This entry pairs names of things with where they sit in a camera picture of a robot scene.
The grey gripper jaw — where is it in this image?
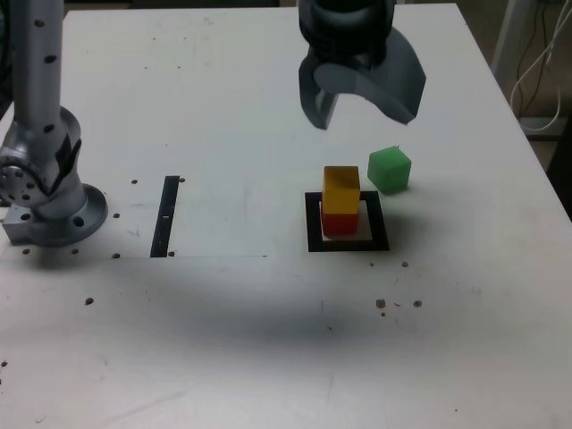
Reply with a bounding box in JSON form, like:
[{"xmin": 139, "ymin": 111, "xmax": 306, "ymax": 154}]
[
  {"xmin": 298, "ymin": 55, "xmax": 341, "ymax": 130},
  {"xmin": 315, "ymin": 29, "xmax": 427, "ymax": 126}
]

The green cube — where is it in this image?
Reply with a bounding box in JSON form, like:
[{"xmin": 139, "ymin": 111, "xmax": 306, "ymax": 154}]
[{"xmin": 366, "ymin": 145, "xmax": 411, "ymax": 196}]

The yellow cube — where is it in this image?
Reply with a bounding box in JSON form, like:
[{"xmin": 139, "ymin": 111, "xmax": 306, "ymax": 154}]
[{"xmin": 322, "ymin": 165, "xmax": 361, "ymax": 216}]

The red cube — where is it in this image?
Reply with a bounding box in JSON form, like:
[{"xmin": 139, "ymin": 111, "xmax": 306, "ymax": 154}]
[{"xmin": 321, "ymin": 212, "xmax": 359, "ymax": 238}]

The black tape square outline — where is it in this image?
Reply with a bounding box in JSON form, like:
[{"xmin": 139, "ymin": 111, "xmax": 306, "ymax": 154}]
[{"xmin": 304, "ymin": 190, "xmax": 391, "ymax": 254}]

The beige box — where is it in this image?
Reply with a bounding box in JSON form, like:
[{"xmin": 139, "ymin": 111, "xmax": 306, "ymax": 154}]
[{"xmin": 518, "ymin": 115, "xmax": 572, "ymax": 140}]

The black tape strip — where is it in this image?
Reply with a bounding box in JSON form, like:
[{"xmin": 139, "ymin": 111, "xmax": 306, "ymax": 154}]
[{"xmin": 149, "ymin": 175, "xmax": 181, "ymax": 259}]

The white frame post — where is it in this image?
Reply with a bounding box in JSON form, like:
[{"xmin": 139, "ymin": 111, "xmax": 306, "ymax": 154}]
[{"xmin": 491, "ymin": 0, "xmax": 531, "ymax": 77}]

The white cable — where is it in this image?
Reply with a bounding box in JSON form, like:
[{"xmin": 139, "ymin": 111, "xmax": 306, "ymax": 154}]
[{"xmin": 509, "ymin": 0, "xmax": 572, "ymax": 133}]

